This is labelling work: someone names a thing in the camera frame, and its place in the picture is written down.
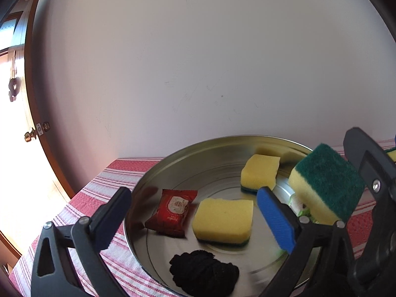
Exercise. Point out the black yarn ball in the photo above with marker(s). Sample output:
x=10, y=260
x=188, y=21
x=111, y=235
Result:
x=204, y=272

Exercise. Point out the round metal cookie tin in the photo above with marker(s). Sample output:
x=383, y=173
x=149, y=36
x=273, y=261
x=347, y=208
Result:
x=210, y=167

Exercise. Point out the brass door knob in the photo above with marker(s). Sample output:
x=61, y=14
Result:
x=31, y=135

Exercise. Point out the metal door latch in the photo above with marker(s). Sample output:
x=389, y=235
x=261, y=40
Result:
x=43, y=126

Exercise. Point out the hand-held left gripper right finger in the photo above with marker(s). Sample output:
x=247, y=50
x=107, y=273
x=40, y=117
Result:
x=277, y=219

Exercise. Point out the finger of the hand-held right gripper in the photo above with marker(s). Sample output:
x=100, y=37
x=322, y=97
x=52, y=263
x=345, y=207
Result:
x=359, y=148

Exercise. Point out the red striped tablecloth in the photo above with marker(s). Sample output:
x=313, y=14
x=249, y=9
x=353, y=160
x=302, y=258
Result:
x=105, y=179

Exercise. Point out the brown wooden door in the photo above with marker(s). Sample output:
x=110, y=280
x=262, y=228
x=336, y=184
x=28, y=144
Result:
x=34, y=68

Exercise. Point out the yellow green sponge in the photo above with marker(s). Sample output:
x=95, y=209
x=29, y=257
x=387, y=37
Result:
x=260, y=171
x=391, y=155
x=222, y=219
x=324, y=179

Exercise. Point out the white green snack packet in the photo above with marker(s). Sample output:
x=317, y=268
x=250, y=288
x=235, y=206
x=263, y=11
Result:
x=300, y=205

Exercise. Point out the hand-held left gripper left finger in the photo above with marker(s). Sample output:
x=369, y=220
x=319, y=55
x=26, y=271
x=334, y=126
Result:
x=113, y=219

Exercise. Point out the hanging door ornament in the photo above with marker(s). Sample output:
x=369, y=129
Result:
x=14, y=88

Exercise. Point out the red snack packet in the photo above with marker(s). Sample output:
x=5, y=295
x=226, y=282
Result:
x=171, y=212

